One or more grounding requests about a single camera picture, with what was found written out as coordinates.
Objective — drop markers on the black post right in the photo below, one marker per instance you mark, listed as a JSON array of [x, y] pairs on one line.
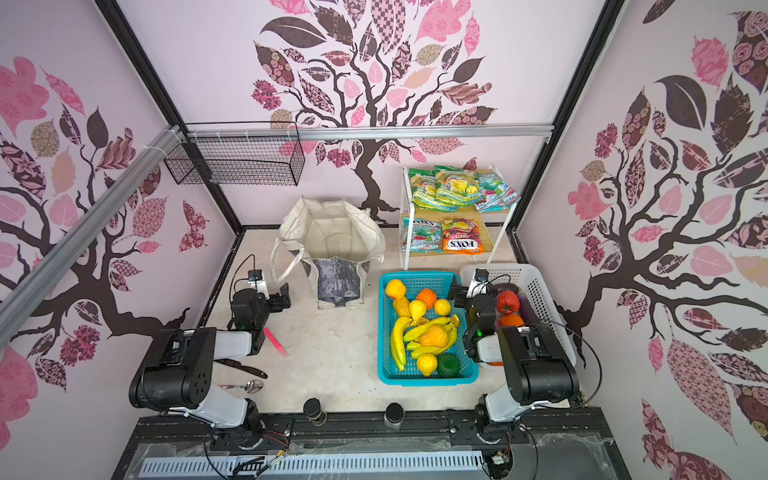
[[394, 416]]

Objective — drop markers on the black post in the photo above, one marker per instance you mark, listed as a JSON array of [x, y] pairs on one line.
[[394, 416], [314, 411]]

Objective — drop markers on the yellow red apple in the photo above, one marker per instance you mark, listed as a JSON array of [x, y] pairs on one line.
[[395, 289]]

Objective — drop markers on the orange fruit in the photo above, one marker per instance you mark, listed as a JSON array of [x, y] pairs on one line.
[[428, 297]]

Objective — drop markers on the orange yellow mango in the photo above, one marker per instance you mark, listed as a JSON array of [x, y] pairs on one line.
[[435, 336]]

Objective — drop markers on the black wire basket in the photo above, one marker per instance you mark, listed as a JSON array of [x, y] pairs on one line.
[[265, 153]]

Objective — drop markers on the black post left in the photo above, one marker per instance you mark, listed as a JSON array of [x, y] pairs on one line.
[[314, 411]]

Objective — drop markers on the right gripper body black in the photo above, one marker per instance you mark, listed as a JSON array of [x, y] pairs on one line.
[[466, 298]]

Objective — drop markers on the metal spoon pink handle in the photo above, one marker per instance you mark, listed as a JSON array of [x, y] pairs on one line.
[[249, 387]]

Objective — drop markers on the orange persimmon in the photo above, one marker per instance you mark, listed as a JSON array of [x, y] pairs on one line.
[[511, 320]]

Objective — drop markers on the green yellow snack bag middle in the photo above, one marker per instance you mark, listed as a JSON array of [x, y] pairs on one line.
[[457, 187]]

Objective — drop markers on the pink marker pen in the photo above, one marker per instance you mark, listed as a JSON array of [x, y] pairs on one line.
[[274, 341]]

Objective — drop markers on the yellow green banana bunch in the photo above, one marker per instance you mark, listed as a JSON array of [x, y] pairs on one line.
[[450, 324]]

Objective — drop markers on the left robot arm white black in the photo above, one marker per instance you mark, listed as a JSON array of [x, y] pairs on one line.
[[176, 374]]

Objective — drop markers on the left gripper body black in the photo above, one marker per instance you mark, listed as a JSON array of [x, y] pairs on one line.
[[274, 301]]

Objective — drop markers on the yellow lemon front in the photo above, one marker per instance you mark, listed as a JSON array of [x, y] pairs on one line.
[[427, 364]]

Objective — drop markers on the white vented cable duct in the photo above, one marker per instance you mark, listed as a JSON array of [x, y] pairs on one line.
[[217, 467]]

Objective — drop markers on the white plastic basket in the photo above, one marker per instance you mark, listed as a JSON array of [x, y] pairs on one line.
[[532, 285]]

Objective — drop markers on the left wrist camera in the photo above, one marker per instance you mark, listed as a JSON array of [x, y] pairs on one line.
[[258, 282]]

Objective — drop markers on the single yellow banana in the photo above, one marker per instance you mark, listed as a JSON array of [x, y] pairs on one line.
[[397, 344]]

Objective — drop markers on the teal plastic basket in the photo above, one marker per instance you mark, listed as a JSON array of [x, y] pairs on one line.
[[440, 282]]

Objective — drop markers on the teal candy bag lower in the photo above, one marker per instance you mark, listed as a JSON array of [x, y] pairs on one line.
[[425, 235]]

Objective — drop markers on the cream canvas grocery bag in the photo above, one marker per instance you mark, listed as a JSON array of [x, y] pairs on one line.
[[335, 243]]

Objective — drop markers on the green bell pepper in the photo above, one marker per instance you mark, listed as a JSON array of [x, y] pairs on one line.
[[448, 366]]

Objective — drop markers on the orange Fox's candy bag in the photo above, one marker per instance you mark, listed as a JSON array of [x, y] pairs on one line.
[[461, 236]]

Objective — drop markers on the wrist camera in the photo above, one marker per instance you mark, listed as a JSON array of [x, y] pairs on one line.
[[479, 282], [258, 282]]

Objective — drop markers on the teal snack bag right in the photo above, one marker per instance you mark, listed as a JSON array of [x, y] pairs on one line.
[[497, 194]]

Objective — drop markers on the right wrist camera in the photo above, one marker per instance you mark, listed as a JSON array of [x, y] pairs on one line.
[[479, 282]]

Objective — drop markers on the aluminium frame rail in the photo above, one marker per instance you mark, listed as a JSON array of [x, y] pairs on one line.
[[18, 307]]

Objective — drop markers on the wrinkled yellow fruit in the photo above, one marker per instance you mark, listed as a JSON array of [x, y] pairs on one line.
[[402, 307]]

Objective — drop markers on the green yellow snack bag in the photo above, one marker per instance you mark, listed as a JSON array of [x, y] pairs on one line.
[[423, 187], [457, 187]]

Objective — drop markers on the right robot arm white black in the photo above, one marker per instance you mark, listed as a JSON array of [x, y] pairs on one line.
[[503, 328]]

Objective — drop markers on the small yellow lemon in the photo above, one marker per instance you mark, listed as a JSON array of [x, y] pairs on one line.
[[442, 307]]

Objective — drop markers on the white wooden shelf rack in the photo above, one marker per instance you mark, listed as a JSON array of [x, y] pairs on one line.
[[410, 210]]

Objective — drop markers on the green yellow snack bag left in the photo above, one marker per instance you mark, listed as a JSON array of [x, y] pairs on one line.
[[423, 187]]

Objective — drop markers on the red tomato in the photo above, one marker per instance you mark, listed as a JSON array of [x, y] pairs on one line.
[[507, 303]]

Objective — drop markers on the black handled knife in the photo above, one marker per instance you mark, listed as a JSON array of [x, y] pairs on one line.
[[243, 368]]

